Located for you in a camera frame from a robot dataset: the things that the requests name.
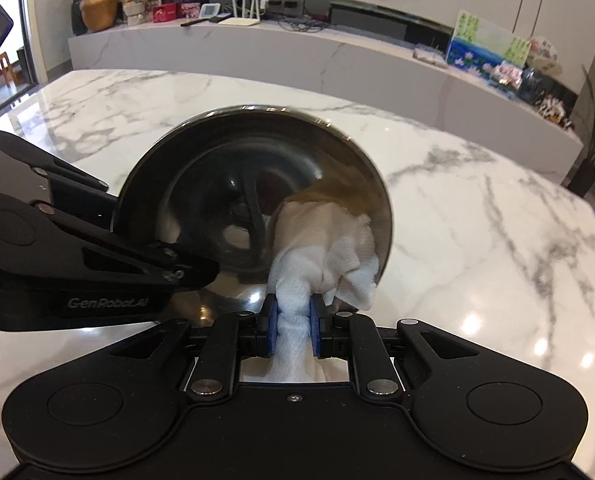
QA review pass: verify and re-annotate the wall socket strip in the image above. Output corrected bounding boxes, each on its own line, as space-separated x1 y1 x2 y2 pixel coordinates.
258 0 305 13

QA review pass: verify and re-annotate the clear acrylic holder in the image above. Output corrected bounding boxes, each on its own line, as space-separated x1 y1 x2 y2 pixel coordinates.
413 43 449 69

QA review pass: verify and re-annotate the pink flower toy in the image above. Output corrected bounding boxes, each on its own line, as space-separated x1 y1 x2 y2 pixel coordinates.
485 60 526 92

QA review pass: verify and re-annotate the tangle of black cables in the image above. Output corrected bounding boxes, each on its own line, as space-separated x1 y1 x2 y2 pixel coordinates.
276 14 329 34

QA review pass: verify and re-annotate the steel bowl with blue outside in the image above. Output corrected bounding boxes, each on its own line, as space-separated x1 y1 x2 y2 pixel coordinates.
111 104 394 322

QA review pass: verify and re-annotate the potted green plant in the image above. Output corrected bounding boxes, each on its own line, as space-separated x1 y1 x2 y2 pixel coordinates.
566 64 595 199

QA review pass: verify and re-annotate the white cloth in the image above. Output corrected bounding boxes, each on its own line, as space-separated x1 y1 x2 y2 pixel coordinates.
240 197 381 386

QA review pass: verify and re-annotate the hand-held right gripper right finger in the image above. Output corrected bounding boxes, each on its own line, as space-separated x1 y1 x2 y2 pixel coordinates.
310 294 481 402

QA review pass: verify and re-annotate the orange wooden stool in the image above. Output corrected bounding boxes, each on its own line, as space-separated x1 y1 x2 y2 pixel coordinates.
0 52 19 101

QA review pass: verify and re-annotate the lotus pond painting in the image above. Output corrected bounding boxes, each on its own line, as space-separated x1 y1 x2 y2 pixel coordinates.
445 10 531 81

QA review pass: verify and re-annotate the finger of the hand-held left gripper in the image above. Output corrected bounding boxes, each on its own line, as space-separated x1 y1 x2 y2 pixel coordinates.
31 201 220 289
0 129 122 207

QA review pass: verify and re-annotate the round flower print fan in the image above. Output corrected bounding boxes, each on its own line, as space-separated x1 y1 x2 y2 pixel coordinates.
525 36 561 74

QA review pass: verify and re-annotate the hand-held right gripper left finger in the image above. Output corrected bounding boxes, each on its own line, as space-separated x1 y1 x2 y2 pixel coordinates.
110 294 280 402

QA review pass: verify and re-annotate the white marble tv bench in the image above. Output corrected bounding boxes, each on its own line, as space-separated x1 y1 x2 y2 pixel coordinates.
67 15 585 183

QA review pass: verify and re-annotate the dark bag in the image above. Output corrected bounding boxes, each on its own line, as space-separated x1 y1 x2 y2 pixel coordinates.
520 67 578 132

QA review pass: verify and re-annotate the gold vase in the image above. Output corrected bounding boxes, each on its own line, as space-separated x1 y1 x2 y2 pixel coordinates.
80 0 121 31

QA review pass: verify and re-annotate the red box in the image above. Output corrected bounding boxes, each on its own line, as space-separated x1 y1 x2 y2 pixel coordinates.
152 2 181 24

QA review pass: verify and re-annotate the white router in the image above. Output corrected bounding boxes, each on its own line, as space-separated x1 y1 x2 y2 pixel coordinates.
220 0 261 28

